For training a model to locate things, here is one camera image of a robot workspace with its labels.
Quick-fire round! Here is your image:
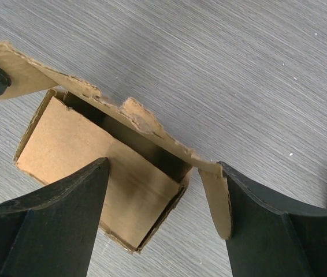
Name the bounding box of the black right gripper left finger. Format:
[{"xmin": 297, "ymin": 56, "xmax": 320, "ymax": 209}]
[{"xmin": 0, "ymin": 158, "xmax": 110, "ymax": 276}]

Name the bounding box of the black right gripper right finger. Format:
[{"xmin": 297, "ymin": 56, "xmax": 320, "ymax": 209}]
[{"xmin": 220, "ymin": 162, "xmax": 327, "ymax": 277}]

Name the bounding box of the brown cardboard box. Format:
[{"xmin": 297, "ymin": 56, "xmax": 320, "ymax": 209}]
[{"xmin": 0, "ymin": 42, "xmax": 233, "ymax": 254}]

